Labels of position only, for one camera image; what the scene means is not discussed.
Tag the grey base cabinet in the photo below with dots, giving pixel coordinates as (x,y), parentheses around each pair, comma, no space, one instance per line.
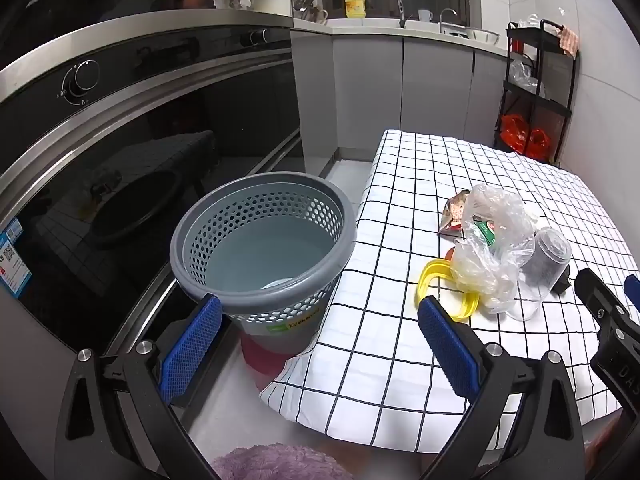
(375,85)

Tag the black white checked tablecloth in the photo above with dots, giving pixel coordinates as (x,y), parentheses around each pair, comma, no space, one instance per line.
(390,310)

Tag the blue white label sticker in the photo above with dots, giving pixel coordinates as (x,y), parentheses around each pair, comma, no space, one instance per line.
(15,265)

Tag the small green packet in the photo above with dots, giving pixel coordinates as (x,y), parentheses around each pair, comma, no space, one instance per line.
(484,232)

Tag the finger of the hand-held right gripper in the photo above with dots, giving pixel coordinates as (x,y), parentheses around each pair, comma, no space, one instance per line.
(633,290)
(595,292)

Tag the red beige snack wrapper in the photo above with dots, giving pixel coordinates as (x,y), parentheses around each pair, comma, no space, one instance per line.
(454,210)

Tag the tall metal faucet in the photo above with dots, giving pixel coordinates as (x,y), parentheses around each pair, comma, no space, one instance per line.
(401,10)

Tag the checked cloth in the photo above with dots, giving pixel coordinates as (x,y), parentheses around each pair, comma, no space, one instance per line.
(569,41)

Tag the black trolley rack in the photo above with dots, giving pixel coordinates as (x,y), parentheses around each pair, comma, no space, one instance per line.
(537,105)

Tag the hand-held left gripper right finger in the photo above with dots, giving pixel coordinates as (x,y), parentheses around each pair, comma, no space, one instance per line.
(447,355)

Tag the grey perforated waste basket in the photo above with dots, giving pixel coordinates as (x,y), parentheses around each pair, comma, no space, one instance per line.
(235,210)

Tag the small black object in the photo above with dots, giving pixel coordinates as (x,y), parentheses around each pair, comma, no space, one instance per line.
(562,282)

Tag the yellow detergent bottle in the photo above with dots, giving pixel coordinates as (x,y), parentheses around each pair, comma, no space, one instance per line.
(355,6)

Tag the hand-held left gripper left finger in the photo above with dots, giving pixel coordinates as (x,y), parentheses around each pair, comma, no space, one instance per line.
(192,350)

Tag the round black knob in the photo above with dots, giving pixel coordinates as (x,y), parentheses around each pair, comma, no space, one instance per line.
(82,80)
(255,37)

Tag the black glass built-in appliance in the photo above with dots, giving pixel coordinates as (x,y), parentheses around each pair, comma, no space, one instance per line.
(150,160)

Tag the small orange object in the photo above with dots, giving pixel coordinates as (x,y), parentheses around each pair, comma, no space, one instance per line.
(450,254)

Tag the small curved metal faucet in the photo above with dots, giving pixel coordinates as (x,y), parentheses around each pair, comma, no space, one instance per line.
(442,22)

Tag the red round object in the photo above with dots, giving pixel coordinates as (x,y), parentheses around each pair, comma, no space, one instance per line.
(265,357)

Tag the purple fluffy cloth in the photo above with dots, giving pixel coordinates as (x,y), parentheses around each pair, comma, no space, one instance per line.
(280,462)

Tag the clear plastic bag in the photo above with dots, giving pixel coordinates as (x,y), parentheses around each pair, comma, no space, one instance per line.
(522,75)
(500,210)

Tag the clear plastic cup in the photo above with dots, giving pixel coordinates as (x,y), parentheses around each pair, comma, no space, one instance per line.
(542,270)

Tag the red plastic bag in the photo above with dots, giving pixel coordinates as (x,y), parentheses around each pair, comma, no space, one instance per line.
(539,140)
(514,132)

